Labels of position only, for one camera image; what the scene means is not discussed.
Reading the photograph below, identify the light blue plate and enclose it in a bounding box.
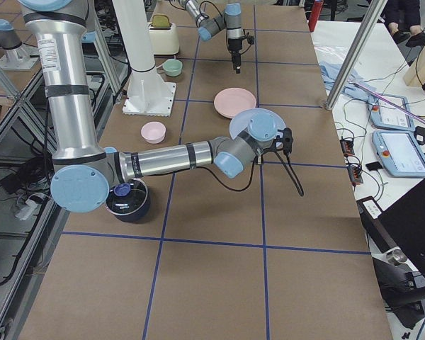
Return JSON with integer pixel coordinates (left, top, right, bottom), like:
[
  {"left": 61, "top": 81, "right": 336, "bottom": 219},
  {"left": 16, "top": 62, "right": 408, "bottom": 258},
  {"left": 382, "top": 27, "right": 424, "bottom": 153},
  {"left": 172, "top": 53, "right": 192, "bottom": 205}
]
[{"left": 229, "top": 108, "right": 286, "bottom": 139}]

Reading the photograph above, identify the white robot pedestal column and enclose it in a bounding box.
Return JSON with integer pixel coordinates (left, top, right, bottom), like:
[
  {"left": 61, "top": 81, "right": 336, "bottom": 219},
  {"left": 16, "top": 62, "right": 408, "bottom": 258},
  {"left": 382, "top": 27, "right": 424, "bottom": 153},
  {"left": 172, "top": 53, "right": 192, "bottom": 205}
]
[{"left": 113, "top": 0, "right": 176, "bottom": 116}]

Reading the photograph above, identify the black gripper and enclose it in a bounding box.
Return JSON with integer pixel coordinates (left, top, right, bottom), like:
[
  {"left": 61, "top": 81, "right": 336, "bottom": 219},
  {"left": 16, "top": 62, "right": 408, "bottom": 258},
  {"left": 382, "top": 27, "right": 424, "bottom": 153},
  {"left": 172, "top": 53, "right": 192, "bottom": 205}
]
[
  {"left": 269, "top": 127, "right": 293, "bottom": 154},
  {"left": 227, "top": 31, "right": 254, "bottom": 74}
]

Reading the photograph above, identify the green bowl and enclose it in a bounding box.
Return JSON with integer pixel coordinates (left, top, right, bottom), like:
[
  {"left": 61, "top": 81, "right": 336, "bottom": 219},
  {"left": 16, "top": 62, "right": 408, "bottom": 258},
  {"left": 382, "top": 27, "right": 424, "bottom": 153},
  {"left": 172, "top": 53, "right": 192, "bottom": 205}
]
[{"left": 162, "top": 59, "right": 183, "bottom": 77}]

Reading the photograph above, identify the lower teach pendant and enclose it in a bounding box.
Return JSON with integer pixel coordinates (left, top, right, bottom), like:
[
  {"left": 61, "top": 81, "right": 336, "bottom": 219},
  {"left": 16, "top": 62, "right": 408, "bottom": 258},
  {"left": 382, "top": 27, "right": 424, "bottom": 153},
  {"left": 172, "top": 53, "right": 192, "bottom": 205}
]
[{"left": 372, "top": 130, "right": 425, "bottom": 179}]

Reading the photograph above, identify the upper teach pendant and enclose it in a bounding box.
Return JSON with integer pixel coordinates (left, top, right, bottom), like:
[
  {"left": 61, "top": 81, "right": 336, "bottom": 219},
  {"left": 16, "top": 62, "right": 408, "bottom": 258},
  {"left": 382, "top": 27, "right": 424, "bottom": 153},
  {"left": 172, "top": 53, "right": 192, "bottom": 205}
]
[{"left": 368, "top": 97, "right": 415, "bottom": 132}]

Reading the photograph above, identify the red cylinder bottle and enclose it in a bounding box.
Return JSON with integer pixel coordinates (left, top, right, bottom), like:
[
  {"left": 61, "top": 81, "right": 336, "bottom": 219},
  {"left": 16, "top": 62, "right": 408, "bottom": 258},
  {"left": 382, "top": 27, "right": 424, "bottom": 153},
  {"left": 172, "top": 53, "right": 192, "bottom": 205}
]
[{"left": 308, "top": 0, "right": 324, "bottom": 33}]

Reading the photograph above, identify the small metal cup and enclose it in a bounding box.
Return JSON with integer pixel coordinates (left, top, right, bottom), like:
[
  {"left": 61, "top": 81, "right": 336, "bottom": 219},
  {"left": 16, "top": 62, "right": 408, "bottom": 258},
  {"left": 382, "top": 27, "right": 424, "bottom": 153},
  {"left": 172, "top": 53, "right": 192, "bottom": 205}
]
[{"left": 387, "top": 249, "right": 407, "bottom": 266}]

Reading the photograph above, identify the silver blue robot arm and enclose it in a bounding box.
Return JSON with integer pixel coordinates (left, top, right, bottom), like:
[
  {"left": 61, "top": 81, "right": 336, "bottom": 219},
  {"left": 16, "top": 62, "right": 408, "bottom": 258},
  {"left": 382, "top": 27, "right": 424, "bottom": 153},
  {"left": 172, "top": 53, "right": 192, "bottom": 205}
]
[
  {"left": 19, "top": 1, "right": 295, "bottom": 213},
  {"left": 169, "top": 0, "right": 255, "bottom": 74}
]

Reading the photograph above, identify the black laptop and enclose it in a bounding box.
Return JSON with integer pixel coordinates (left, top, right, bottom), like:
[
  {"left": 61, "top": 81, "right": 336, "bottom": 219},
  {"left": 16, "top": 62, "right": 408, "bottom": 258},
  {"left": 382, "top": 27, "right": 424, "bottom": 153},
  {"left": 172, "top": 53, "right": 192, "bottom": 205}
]
[{"left": 357, "top": 178, "right": 425, "bottom": 276}]

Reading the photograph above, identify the teach pendant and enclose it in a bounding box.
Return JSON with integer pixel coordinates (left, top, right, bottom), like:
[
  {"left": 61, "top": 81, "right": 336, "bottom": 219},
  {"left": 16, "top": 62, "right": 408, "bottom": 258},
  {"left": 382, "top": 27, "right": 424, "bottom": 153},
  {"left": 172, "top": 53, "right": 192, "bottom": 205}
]
[
  {"left": 372, "top": 130, "right": 425, "bottom": 179},
  {"left": 368, "top": 97, "right": 415, "bottom": 132}
]

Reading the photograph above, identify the orange circuit board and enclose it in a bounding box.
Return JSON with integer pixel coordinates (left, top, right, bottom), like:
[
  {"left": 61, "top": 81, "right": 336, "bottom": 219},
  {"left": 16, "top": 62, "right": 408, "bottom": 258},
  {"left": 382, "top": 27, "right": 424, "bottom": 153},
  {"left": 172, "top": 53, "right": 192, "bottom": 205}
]
[
  {"left": 347, "top": 164, "right": 363, "bottom": 186},
  {"left": 340, "top": 139, "right": 356, "bottom": 157}
]

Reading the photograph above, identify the dark blue pot with lid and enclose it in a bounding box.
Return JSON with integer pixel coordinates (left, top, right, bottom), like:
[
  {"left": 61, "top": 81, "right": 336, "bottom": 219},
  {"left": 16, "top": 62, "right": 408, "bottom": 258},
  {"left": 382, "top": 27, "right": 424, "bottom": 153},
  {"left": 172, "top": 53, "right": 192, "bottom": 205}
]
[{"left": 106, "top": 179, "right": 151, "bottom": 222}]

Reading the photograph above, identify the aluminium frame post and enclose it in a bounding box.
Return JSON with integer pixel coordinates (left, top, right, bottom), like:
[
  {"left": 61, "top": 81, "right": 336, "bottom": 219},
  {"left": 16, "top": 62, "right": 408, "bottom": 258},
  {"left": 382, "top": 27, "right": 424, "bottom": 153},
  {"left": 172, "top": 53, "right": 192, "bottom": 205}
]
[{"left": 324, "top": 0, "right": 387, "bottom": 111}]

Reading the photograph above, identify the light blue cloth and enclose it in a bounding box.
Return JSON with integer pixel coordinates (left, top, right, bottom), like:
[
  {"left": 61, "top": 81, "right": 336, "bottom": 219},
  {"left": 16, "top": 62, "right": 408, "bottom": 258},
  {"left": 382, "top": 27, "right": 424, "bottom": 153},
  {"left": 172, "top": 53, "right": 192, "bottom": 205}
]
[{"left": 319, "top": 61, "right": 376, "bottom": 103}]

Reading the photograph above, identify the pink plate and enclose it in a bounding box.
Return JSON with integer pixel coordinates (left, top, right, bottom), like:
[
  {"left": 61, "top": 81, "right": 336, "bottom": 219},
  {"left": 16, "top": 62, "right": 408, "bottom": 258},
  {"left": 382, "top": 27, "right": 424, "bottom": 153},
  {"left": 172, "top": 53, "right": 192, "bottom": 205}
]
[{"left": 213, "top": 88, "right": 256, "bottom": 118}]

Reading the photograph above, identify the cream toaster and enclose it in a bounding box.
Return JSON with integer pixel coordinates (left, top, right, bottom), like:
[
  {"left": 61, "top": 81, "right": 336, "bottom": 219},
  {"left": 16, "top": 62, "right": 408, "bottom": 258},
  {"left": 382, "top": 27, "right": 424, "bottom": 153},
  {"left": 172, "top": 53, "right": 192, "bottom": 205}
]
[{"left": 148, "top": 13, "right": 180, "bottom": 55}]

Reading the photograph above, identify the pink bowl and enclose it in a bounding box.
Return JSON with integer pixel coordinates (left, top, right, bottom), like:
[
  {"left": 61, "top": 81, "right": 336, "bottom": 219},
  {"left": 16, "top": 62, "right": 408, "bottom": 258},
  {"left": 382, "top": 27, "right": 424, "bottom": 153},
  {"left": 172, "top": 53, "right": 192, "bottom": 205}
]
[{"left": 140, "top": 121, "right": 166, "bottom": 144}]

